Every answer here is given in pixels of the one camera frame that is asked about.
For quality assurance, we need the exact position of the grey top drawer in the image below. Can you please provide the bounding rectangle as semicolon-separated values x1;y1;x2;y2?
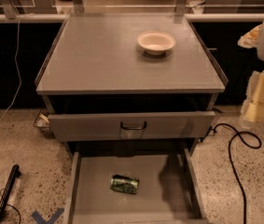
49;111;215;142

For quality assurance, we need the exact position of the white hanging cable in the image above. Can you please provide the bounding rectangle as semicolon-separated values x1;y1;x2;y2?
0;13;35;154

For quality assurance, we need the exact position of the blue tape cross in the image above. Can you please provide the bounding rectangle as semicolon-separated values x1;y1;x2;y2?
31;208;64;224

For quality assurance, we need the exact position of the wire basket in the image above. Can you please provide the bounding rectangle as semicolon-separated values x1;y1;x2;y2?
33;109;55;139

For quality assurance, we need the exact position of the black floor cable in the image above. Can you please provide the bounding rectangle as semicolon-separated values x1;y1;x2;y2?
200;122;262;224

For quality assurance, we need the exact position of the white paper bowl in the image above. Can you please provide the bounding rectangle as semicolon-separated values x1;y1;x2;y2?
137;31;175;55

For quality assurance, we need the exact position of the grey drawer cabinet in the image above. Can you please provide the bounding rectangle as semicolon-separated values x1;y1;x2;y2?
34;12;229;161

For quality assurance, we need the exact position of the black drawer handle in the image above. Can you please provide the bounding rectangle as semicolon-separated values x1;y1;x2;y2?
120;121;146;131

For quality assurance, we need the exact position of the black bar on floor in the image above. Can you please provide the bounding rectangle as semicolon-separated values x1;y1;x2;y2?
0;164;21;222

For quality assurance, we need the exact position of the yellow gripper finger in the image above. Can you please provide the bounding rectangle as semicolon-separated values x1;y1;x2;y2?
238;25;261;49
241;71;264;123

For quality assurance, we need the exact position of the grey open middle drawer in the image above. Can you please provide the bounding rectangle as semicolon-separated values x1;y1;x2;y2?
63;152;209;224

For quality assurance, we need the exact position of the green soda can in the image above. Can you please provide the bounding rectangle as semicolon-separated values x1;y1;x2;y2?
110;175;140;195

